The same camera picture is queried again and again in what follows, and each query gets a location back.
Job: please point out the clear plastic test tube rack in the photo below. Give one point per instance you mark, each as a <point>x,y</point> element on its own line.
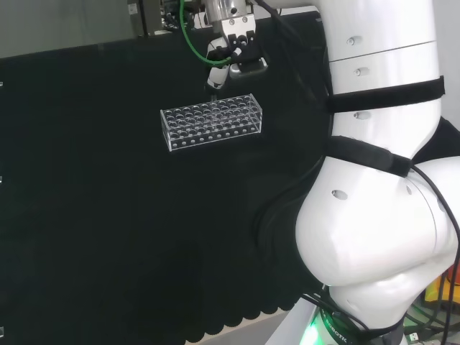
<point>212,122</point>

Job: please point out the clear glass test tube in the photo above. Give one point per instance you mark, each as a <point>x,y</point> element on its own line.
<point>213,104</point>

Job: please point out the grey equipment box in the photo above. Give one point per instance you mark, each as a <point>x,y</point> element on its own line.
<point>147,16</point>

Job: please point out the black bench cloth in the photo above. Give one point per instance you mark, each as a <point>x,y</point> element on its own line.
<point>143,215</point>

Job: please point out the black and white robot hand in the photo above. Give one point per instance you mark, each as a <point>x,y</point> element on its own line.
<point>240,46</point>

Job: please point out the yellow stop button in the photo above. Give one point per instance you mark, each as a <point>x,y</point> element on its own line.
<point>436,291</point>

